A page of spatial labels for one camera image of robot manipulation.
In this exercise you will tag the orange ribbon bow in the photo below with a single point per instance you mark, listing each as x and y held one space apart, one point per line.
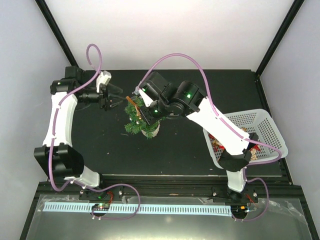
131 102

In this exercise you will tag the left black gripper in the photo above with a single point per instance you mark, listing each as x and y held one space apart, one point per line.
105 102

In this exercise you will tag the gold glitter tree ornament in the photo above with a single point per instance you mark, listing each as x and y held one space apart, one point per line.
254 151

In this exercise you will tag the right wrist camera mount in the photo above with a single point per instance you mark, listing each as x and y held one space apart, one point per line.
146 99

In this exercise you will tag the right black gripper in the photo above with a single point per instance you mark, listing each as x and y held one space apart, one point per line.
150 119

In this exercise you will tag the black frame post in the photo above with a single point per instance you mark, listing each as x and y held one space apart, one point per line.
54 27
282 30

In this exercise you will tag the white slotted cable duct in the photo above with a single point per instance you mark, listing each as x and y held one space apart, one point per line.
157 209

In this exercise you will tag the right small circuit board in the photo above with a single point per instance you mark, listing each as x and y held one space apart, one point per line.
237 209

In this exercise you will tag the right black frame post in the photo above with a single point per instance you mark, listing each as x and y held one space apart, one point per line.
282 30

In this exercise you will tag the left small circuit board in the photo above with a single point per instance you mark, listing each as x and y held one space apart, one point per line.
100 207

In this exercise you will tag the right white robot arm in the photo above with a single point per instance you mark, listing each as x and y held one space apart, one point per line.
162 98

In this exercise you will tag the gold glitter berry sprig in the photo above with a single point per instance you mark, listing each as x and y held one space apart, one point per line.
138 113

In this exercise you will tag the small green christmas tree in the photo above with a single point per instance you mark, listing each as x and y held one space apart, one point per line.
149 131

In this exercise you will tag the left black frame post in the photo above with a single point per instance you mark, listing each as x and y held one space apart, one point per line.
54 27

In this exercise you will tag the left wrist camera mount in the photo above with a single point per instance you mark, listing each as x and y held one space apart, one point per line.
103 79

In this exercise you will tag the small circuit board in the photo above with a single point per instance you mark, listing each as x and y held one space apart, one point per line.
100 207
237 209

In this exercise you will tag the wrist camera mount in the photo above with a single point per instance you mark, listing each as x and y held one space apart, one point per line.
103 79
146 99

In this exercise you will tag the white perforated plastic basket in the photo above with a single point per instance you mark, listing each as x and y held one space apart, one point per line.
260 122

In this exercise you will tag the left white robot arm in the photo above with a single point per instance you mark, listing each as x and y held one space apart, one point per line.
57 157

